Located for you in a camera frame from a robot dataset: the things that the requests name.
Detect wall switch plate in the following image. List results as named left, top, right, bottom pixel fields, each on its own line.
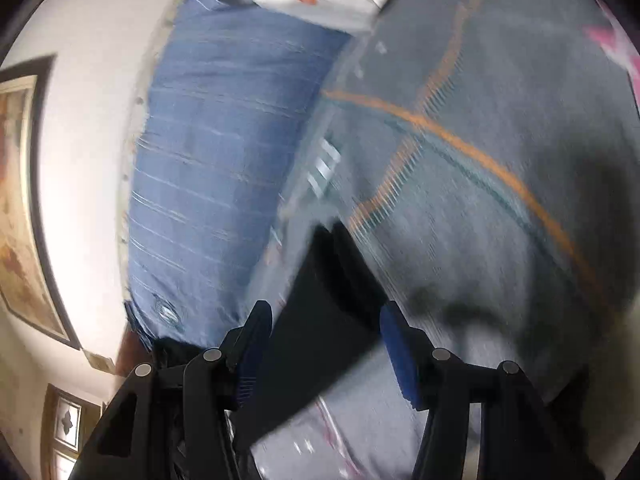
left=85, top=351, right=117, bottom=373

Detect framed wall picture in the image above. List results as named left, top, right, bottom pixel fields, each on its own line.
left=0, top=55, right=83, bottom=351

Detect grey printed bedsheet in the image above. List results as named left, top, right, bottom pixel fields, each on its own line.
left=245, top=0, right=640, bottom=480

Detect black pants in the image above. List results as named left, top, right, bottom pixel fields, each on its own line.
left=150, top=222, right=391, bottom=456

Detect brown wooden headboard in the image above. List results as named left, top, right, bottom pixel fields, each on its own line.
left=116, top=330, right=156, bottom=376

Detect wooden framed window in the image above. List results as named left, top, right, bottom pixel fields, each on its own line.
left=42, top=384, right=108, bottom=480

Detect blue striped pillow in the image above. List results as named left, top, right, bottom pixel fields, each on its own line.
left=120, top=0, right=351, bottom=351

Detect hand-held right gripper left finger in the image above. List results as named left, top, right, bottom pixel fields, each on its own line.
left=67, top=300, right=273, bottom=480

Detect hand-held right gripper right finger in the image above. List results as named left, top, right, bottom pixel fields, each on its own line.
left=379, top=301, right=576, bottom=480

